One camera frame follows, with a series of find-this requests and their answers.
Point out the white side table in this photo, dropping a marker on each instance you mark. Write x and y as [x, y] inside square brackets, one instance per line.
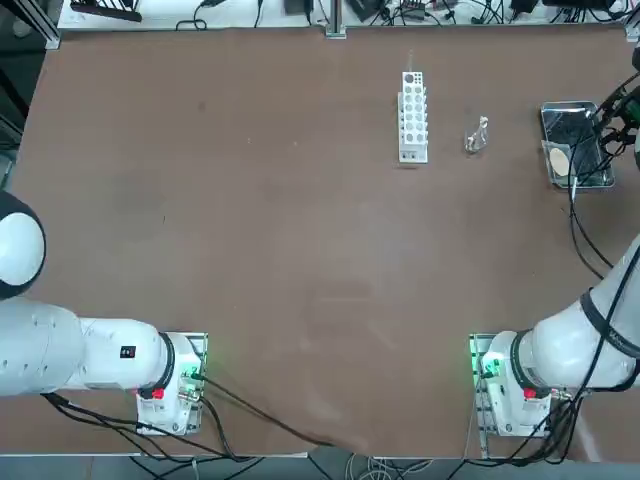
[160, 10]

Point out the small black power adapter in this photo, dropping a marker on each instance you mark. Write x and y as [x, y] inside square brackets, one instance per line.
[298, 5]

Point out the clear glass test tube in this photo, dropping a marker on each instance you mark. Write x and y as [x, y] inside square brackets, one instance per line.
[410, 62]

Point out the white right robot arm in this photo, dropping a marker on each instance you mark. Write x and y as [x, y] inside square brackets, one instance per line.
[560, 350]

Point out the clear glass flask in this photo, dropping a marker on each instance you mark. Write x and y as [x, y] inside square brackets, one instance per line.
[476, 139]

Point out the aluminium camera mount post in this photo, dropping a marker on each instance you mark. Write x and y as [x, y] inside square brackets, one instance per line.
[336, 20]

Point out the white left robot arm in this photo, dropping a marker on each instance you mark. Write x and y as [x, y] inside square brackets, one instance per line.
[100, 355]

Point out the power strip with red switches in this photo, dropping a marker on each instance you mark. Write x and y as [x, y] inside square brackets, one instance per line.
[415, 5]

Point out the steel tray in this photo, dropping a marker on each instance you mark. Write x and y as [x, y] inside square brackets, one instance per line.
[565, 120]

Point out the white test tube rack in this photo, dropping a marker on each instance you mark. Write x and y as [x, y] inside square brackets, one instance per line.
[414, 150]

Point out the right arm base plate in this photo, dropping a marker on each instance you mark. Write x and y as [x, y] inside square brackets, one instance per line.
[482, 435]

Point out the large black power adapter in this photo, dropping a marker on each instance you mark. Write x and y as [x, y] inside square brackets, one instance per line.
[575, 3]

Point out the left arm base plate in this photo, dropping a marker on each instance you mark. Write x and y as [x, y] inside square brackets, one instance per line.
[200, 345]

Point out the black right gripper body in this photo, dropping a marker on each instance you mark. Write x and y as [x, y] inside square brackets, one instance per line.
[631, 117]

